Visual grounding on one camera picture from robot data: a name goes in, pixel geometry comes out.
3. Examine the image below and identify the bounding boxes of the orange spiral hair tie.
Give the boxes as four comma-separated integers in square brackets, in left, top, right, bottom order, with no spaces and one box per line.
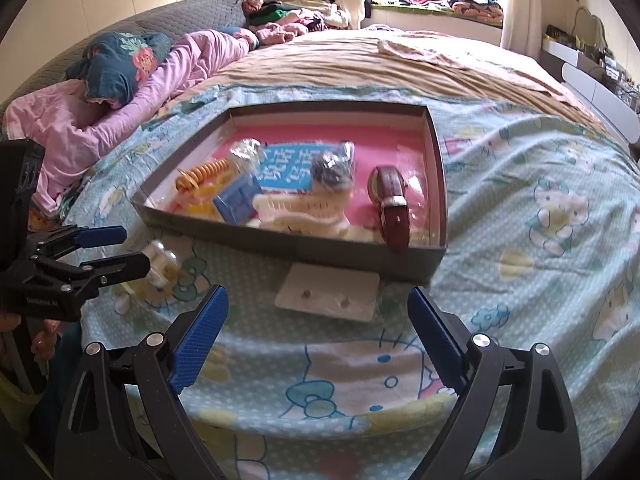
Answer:
[175,156,232,191]

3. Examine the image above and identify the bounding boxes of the grey cardboard box tray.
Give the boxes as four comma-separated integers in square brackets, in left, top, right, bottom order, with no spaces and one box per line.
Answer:
[131,101,448,283]

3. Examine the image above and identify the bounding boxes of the cartoon print bedsheet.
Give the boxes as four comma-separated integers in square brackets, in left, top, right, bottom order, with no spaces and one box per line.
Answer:
[30,80,640,480]

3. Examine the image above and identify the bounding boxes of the blue card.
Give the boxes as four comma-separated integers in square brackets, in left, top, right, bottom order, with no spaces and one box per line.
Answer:
[212,174,264,224]

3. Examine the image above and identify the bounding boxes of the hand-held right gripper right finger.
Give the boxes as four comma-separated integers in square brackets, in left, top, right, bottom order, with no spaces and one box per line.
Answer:
[407,286,583,480]

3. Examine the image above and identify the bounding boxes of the white hair claw clip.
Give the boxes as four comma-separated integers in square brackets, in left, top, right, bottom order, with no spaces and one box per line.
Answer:
[251,191,386,244]

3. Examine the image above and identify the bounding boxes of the small crinkled clear jewelry packet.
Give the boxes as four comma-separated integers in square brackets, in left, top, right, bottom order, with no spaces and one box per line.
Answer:
[229,139,264,173]

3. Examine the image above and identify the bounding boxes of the dark beaded bracelet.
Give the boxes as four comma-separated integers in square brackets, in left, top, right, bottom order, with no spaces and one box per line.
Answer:
[310,141,357,193]

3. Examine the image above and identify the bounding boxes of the grey quilted headboard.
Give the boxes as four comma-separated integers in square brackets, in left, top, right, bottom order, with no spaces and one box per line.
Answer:
[0,0,248,111]

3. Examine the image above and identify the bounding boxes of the blue floral pillow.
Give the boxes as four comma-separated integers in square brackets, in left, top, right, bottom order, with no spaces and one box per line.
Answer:
[65,31,173,109]

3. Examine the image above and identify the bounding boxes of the curved frame mirror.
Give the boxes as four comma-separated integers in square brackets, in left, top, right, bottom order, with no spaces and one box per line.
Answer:
[572,5,607,57]

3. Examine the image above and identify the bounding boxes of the pile of colourful bedding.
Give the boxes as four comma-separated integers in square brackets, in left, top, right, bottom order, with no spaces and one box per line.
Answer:
[375,0,504,24]

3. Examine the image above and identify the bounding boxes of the pile of clothes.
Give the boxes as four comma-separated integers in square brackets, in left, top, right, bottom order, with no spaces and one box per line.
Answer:
[242,0,351,46]

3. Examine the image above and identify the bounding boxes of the blue denim pants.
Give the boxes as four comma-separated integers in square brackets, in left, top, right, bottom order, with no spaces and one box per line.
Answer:
[27,322,88,466]

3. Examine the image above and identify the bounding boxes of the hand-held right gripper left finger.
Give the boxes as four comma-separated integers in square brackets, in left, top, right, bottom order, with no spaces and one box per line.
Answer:
[52,284,231,480]

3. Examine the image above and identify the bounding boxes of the bagged yellow bangle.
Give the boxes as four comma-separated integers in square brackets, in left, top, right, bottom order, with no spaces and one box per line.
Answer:
[167,185,226,220]

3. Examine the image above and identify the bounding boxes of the tan blanket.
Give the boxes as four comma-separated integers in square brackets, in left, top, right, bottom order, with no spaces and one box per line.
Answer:
[200,30,601,126]

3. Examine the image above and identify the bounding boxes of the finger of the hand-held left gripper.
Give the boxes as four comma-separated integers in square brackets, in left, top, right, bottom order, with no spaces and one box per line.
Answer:
[30,225,129,262]
[35,251,151,306]

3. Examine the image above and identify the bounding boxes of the earring card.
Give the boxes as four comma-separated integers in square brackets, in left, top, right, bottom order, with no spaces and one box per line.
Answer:
[274,262,382,322]

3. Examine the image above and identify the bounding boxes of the grey and white dresser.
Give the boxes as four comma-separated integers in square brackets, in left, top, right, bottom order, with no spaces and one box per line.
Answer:
[540,40,640,146]

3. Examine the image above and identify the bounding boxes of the person's left hand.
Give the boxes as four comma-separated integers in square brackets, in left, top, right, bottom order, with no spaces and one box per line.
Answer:
[0,312,63,363]

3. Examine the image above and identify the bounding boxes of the bagged pearl accessory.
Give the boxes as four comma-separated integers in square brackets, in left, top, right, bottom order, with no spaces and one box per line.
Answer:
[114,282,151,314]
[135,240,182,288]

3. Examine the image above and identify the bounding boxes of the pink quilt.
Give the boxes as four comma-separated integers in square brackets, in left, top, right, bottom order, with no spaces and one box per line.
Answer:
[2,30,257,217]

